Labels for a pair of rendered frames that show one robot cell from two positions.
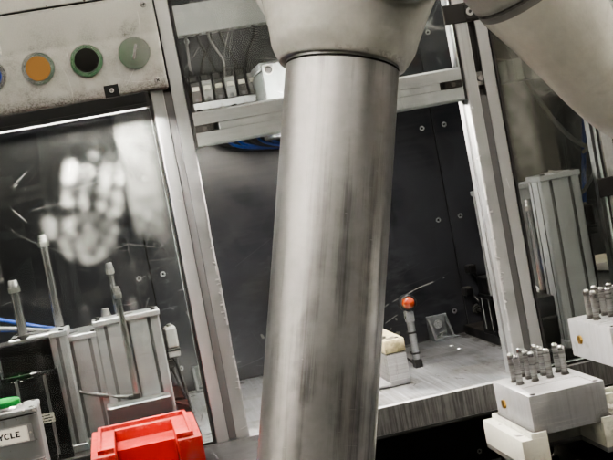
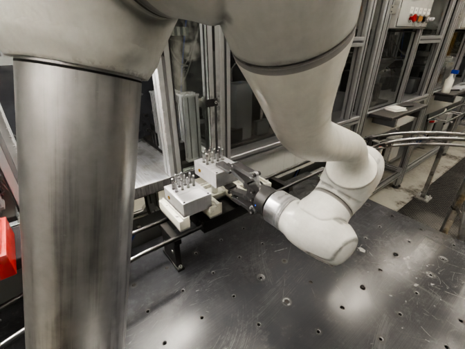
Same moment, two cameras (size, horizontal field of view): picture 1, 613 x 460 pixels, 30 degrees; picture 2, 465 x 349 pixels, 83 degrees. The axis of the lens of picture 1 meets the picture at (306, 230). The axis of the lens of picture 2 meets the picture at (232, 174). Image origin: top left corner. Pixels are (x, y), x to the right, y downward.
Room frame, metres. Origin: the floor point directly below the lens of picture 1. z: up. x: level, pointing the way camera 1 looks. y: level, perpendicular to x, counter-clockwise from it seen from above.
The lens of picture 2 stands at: (0.72, -0.06, 1.35)
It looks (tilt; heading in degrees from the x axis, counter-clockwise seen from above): 28 degrees down; 332
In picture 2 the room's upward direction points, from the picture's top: straight up
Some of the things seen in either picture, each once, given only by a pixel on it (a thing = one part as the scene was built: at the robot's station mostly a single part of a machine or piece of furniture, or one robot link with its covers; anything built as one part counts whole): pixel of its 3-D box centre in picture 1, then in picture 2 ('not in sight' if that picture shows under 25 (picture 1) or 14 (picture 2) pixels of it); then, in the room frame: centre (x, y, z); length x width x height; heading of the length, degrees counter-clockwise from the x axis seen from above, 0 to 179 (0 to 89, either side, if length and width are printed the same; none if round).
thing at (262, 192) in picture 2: not in sight; (260, 197); (1.21, -0.40, 0.96); 0.09 x 0.07 x 0.08; 10
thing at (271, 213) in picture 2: not in sight; (281, 210); (1.14, -0.42, 0.96); 0.09 x 0.06 x 0.09; 100
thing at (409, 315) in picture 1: (411, 332); not in sight; (1.73, -0.13, 0.96); 0.03 x 0.03 x 0.12; 10
